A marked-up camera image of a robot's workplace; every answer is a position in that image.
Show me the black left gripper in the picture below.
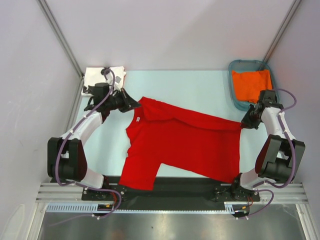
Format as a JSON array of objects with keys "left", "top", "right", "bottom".
[{"left": 105, "top": 88, "right": 141, "bottom": 114}]

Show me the red t shirt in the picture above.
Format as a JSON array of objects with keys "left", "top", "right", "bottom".
[{"left": 119, "top": 97, "right": 242, "bottom": 191}]

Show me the white slotted cable duct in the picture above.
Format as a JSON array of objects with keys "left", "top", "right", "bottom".
[{"left": 46, "top": 202, "right": 246, "bottom": 215}]

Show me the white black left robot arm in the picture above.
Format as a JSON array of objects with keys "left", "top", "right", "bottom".
[{"left": 47, "top": 83, "right": 141, "bottom": 200}]

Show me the orange t shirt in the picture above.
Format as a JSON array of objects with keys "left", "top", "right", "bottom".
[{"left": 231, "top": 69, "right": 273, "bottom": 104}]

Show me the white folded printed t shirt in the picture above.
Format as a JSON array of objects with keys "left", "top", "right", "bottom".
[{"left": 81, "top": 66, "right": 126, "bottom": 96}]

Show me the aluminium frame post left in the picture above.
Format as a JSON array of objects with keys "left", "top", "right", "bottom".
[{"left": 37, "top": 0, "right": 85, "bottom": 80}]

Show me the teal plastic basket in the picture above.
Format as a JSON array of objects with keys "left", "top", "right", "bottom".
[{"left": 228, "top": 59, "right": 277, "bottom": 112}]

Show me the aluminium frame post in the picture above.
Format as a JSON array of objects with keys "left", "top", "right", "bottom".
[
  {"left": 37, "top": 0, "right": 85, "bottom": 80},
  {"left": 262, "top": 0, "right": 304, "bottom": 64}
]

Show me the aluminium front rail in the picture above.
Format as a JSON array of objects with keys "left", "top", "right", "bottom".
[{"left": 35, "top": 183, "right": 83, "bottom": 203}]

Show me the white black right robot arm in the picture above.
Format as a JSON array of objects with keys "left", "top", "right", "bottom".
[{"left": 230, "top": 90, "right": 306, "bottom": 201}]

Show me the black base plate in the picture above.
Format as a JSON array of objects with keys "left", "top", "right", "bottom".
[{"left": 73, "top": 176, "right": 260, "bottom": 210}]

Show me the aluminium frame post right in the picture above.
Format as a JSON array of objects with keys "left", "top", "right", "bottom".
[{"left": 262, "top": 0, "right": 304, "bottom": 64}]

